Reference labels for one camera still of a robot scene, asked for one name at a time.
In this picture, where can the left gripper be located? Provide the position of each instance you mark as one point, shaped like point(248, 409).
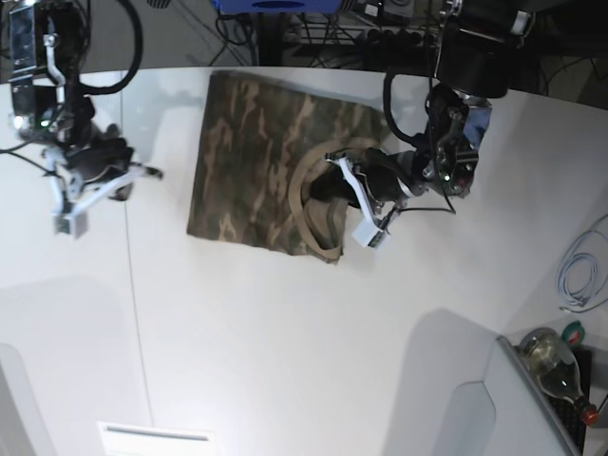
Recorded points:
point(380, 185)

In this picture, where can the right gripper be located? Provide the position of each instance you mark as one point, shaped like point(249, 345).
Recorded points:
point(84, 165)

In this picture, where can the camouflage t-shirt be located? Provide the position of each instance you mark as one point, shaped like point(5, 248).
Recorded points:
point(261, 147)

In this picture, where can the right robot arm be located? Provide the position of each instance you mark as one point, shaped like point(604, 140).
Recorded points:
point(53, 108)

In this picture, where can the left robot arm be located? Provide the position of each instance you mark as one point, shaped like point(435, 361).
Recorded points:
point(474, 63)

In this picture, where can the black power strip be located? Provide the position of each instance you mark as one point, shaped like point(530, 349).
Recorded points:
point(395, 38)

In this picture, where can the white label plate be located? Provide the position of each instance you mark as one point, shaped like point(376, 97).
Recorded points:
point(120, 439)

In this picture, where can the green tape roll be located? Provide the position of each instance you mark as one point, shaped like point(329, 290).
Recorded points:
point(573, 334)

